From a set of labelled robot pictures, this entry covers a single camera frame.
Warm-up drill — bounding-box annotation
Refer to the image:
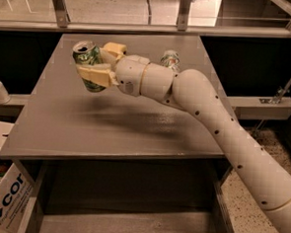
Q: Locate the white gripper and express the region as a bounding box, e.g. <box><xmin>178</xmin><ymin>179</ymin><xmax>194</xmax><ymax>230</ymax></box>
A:
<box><xmin>76</xmin><ymin>48</ymin><xmax>150</xmax><ymax>97</ymax></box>

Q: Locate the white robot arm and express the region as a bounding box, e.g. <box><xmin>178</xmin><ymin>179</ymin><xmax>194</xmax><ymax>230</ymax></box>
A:
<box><xmin>73</xmin><ymin>41</ymin><xmax>291</xmax><ymax>233</ymax></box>

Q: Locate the white green soda can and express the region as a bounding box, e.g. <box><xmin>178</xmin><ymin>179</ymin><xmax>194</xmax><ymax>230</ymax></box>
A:
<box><xmin>160</xmin><ymin>49</ymin><xmax>181</xmax><ymax>72</ymax></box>

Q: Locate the yellow sponge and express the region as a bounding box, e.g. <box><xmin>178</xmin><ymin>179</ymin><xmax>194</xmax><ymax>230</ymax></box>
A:
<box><xmin>104</xmin><ymin>42</ymin><xmax>127</xmax><ymax>58</ymax></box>

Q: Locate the white cardboard box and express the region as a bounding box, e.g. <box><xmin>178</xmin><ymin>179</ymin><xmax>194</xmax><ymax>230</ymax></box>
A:
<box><xmin>0</xmin><ymin>121</ymin><xmax>35</xmax><ymax>233</ymax></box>

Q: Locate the metal railing frame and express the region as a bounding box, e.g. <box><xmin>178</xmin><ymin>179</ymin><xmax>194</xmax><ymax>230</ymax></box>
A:
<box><xmin>0</xmin><ymin>0</ymin><xmax>291</xmax><ymax>38</ymax></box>

